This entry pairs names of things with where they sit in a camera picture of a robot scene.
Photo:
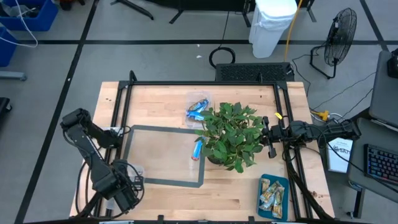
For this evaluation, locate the black keyboard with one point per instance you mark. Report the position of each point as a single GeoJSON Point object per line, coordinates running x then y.
{"type": "Point", "coordinates": [381, 163]}

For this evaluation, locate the green leafy plant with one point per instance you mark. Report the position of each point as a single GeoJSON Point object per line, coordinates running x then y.
{"type": "Point", "coordinates": [231, 137]}

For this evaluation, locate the blue storage bin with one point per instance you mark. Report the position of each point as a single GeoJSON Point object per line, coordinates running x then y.
{"type": "Point", "coordinates": [6, 49]}
{"type": "Point", "coordinates": [46, 15]}

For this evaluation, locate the light blue granola bar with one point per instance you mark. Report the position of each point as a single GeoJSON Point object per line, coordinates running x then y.
{"type": "Point", "coordinates": [196, 152]}

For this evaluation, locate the dark grey desk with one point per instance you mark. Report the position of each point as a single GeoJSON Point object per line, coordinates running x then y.
{"type": "Point", "coordinates": [357, 180]}

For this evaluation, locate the white paper sign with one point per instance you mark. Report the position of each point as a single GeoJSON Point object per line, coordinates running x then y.
{"type": "Point", "coordinates": [339, 155]}

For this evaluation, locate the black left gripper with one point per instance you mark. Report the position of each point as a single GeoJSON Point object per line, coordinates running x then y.
{"type": "Point", "coordinates": [127, 199]}

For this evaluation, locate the yellow connector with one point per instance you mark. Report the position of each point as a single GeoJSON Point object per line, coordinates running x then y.
{"type": "Point", "coordinates": [324, 115]}

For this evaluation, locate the black metal frame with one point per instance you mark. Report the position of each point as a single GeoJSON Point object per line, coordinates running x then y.
{"type": "Point", "coordinates": [202, 83]}

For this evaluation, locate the teal tray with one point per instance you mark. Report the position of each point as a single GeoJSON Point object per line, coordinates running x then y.
{"type": "Point", "coordinates": [281, 180]}

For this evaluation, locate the black desk device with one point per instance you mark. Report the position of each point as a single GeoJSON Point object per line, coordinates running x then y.
{"type": "Point", "coordinates": [393, 63]}

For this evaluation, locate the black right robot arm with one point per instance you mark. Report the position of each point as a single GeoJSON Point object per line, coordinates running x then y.
{"type": "Point", "coordinates": [329, 133]}

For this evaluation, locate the black partition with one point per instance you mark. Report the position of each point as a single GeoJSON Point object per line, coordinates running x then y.
{"type": "Point", "coordinates": [202, 3]}

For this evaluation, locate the red green granola bar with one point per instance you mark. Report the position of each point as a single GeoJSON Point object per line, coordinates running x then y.
{"type": "Point", "coordinates": [271, 192]}
{"type": "Point", "coordinates": [278, 203]}

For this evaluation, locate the black floor fan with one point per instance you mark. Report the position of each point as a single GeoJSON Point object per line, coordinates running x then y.
{"type": "Point", "coordinates": [340, 37]}

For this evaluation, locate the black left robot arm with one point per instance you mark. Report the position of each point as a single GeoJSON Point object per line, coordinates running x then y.
{"type": "Point", "coordinates": [91, 155]}

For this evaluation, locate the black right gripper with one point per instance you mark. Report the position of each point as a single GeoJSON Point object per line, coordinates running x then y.
{"type": "Point", "coordinates": [276, 133]}

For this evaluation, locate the black perforated box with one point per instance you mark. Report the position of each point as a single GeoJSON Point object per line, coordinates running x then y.
{"type": "Point", "coordinates": [253, 72]}

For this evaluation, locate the white trash bin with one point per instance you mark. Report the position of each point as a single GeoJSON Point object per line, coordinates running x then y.
{"type": "Point", "coordinates": [270, 31]}

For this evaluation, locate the grey desk panel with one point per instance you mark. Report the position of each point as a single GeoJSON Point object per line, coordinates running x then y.
{"type": "Point", "coordinates": [384, 93]}

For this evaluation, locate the grey metal bar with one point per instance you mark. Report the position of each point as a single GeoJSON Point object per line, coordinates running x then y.
{"type": "Point", "coordinates": [12, 75]}

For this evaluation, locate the black plant pot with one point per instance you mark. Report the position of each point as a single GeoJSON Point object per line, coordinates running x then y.
{"type": "Point", "coordinates": [214, 161]}

